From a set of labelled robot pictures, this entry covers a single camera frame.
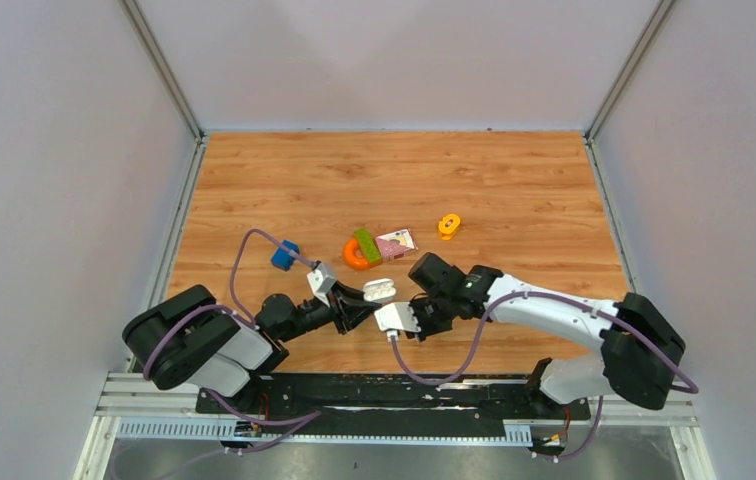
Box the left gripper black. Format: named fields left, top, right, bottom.
left=279, top=280, right=382, bottom=343

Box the white earbud charging case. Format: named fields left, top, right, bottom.
left=362, top=278, right=397, bottom=305

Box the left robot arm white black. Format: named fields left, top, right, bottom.
left=122, top=283, right=381, bottom=413

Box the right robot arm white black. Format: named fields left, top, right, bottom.
left=408, top=253, right=686, bottom=418

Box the green toy block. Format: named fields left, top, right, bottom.
left=353, top=228, right=383, bottom=265

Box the pink patterned card box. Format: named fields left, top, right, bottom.
left=374, top=228, right=418, bottom=262

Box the blue toy block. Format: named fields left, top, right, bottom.
left=270, top=240, right=300, bottom=271

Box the yellow traffic light toy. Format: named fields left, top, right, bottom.
left=437, top=213, right=462, bottom=241

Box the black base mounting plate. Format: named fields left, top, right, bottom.
left=227, top=373, right=591, bottom=437

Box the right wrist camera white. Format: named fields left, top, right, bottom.
left=374, top=302, right=421, bottom=341

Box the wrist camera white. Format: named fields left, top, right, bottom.
left=374, top=302, right=421, bottom=341
left=306, top=261, right=337, bottom=307

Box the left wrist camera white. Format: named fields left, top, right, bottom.
left=306, top=261, right=337, bottom=307

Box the orange ring toy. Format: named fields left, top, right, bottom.
left=342, top=237, right=383, bottom=271

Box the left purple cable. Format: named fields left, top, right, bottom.
left=142, top=229, right=323, bottom=480

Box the white slotted cable duct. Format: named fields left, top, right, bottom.
left=115, top=417, right=533, bottom=447

